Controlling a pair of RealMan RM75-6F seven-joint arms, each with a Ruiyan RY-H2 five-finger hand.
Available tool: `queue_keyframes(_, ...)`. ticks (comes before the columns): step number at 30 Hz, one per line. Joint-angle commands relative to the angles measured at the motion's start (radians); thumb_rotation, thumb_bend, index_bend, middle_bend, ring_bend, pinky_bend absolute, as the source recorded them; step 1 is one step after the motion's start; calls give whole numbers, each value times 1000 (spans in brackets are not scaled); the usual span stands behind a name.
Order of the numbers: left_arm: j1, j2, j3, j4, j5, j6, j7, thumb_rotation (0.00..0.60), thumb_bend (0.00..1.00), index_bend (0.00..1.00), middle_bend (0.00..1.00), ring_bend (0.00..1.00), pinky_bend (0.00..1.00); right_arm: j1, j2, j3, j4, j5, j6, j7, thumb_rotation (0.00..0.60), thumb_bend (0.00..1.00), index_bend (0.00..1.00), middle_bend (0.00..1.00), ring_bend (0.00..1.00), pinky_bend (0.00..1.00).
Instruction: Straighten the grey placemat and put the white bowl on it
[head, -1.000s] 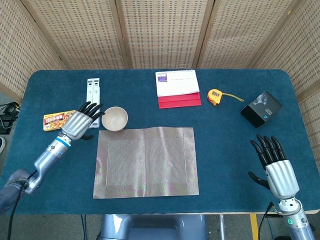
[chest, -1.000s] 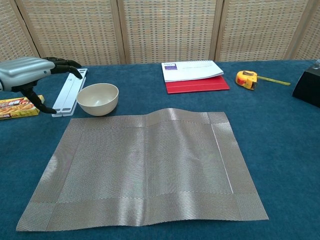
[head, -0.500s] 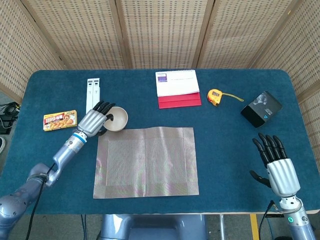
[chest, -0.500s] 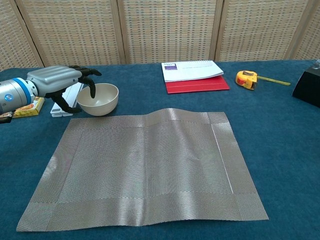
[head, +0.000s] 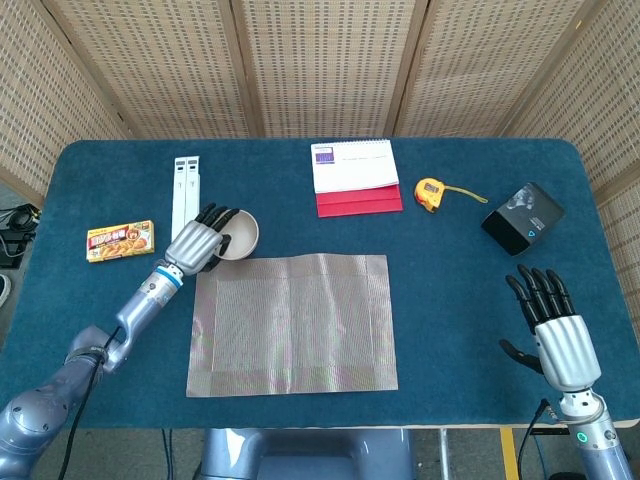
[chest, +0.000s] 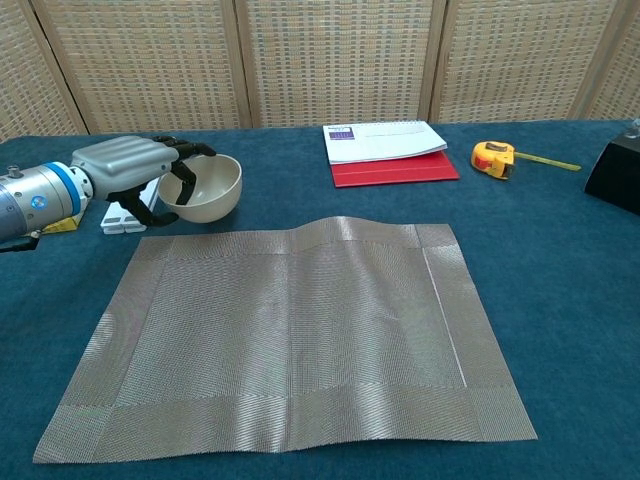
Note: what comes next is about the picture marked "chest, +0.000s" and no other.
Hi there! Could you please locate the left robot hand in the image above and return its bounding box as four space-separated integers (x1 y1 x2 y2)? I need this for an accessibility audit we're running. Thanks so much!
69 134 217 229

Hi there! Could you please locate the beige bowl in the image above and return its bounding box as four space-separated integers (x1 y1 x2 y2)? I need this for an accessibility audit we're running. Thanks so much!
158 153 244 224

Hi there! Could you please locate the gray woven placemat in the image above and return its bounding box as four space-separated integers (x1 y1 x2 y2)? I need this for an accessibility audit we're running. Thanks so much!
32 215 539 466

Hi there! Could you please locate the white folding stand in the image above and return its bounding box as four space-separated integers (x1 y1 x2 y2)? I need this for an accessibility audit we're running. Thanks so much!
99 179 161 235

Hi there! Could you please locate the yellow curry box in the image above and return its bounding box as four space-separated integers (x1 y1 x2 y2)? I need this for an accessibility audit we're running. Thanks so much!
42 212 85 234

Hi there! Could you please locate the woven wood screen panel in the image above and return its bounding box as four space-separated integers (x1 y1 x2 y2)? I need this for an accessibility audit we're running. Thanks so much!
429 0 621 125
233 0 448 129
0 0 89 144
569 0 640 121
29 0 254 136

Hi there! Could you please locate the white desk calendar red base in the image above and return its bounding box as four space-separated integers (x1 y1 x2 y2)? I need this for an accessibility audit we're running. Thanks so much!
322 120 461 189

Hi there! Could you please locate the yellow tape measure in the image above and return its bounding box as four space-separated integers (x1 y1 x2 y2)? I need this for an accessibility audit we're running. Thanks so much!
470 141 583 181

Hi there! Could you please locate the blue tablecloth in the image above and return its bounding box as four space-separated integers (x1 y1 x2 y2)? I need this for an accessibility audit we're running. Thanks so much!
0 118 640 480

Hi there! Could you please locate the black box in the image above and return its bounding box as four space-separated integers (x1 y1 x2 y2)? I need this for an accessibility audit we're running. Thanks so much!
583 117 640 217

